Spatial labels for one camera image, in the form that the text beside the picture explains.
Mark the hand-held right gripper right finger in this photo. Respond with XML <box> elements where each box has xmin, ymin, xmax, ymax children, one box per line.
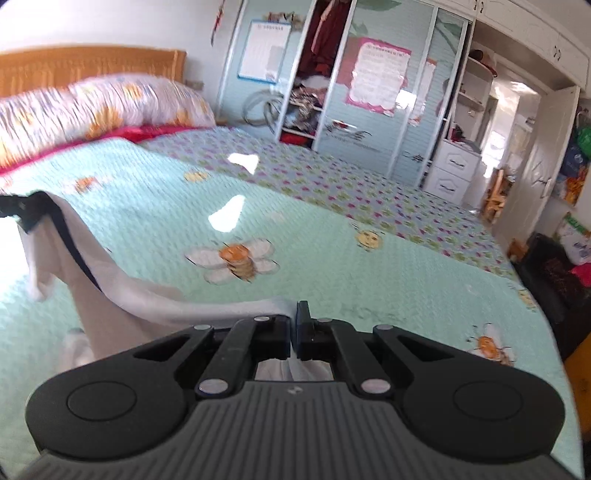
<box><xmin>297</xmin><ymin>301</ymin><xmax>456</xmax><ymax>398</ymax></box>

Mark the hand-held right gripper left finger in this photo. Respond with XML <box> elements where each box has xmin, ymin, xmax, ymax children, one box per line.
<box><xmin>133</xmin><ymin>315</ymin><xmax>295</xmax><ymax>398</ymax></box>

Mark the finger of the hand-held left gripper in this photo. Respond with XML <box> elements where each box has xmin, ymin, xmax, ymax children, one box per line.
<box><xmin>0</xmin><ymin>191</ymin><xmax>51</xmax><ymax>232</ymax></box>

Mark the white blue floral t-shirt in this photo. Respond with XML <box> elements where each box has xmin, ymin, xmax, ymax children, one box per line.
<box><xmin>16</xmin><ymin>191</ymin><xmax>334</xmax><ymax>382</ymax></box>

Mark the patterned clothes pile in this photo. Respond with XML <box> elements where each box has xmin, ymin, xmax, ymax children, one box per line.
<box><xmin>281</xmin><ymin>76</ymin><xmax>324</xmax><ymax>139</ymax></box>

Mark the green quilted bee bed cover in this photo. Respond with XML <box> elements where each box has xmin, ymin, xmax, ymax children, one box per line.
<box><xmin>0</xmin><ymin>136</ymin><xmax>570</xmax><ymax>464</ymax></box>

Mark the floral pink quilt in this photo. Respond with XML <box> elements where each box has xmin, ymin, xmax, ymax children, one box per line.
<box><xmin>0</xmin><ymin>73</ymin><xmax>215</xmax><ymax>169</ymax></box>

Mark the frog heart printed blanket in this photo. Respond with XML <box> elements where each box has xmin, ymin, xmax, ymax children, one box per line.
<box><xmin>139</xmin><ymin>124</ymin><xmax>518</xmax><ymax>278</ymax></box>

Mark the wooden headboard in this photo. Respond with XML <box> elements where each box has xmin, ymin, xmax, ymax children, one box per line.
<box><xmin>0</xmin><ymin>46</ymin><xmax>188</xmax><ymax>97</ymax></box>

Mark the white drawer cabinet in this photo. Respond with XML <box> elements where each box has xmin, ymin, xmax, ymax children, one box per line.
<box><xmin>422</xmin><ymin>138</ymin><xmax>483</xmax><ymax>206</ymax></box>

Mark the wooden chair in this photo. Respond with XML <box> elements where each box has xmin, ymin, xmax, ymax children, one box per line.
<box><xmin>482</xmin><ymin>168</ymin><xmax>513</xmax><ymax>222</ymax></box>

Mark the sliding door wardrobe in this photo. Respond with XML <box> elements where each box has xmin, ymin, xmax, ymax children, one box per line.
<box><xmin>217</xmin><ymin>0</ymin><xmax>476</xmax><ymax>188</ymax></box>

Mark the dark patterned cloth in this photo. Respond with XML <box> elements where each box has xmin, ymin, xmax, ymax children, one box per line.
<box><xmin>540</xmin><ymin>256</ymin><xmax>575</xmax><ymax>301</ymax></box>

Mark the pink bordered paper notice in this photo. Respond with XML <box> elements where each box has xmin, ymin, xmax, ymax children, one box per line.
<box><xmin>345</xmin><ymin>37</ymin><xmax>411</xmax><ymax>116</ymax></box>

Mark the red hanging ornament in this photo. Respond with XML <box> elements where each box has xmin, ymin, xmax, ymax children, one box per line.
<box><xmin>210</xmin><ymin>0</ymin><xmax>227</xmax><ymax>47</ymax></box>

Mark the green white carton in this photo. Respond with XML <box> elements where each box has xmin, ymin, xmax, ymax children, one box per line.
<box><xmin>554</xmin><ymin>212</ymin><xmax>591</xmax><ymax>266</ymax></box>

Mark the white shelf unit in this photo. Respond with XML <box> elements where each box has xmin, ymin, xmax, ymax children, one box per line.
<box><xmin>455</xmin><ymin>55</ymin><xmax>497</xmax><ymax>139</ymax></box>

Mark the dark red hanging garment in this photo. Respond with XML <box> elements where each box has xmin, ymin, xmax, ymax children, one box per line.
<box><xmin>298</xmin><ymin>0</ymin><xmax>352</xmax><ymax>77</ymax></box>

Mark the white door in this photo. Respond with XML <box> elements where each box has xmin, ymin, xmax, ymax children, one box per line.
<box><xmin>522</xmin><ymin>85</ymin><xmax>580</xmax><ymax>241</ymax></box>

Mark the pile of colourful packets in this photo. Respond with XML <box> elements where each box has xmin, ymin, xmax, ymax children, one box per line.
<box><xmin>558</xmin><ymin>106</ymin><xmax>591</xmax><ymax>204</ymax></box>

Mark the white overhead cabinet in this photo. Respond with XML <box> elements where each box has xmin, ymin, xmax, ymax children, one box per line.
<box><xmin>471</xmin><ymin>0</ymin><xmax>591</xmax><ymax>88</ymax></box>

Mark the blue framed wall chart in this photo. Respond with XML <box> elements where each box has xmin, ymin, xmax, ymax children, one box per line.
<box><xmin>237</xmin><ymin>18</ymin><xmax>293</xmax><ymax>84</ymax></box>

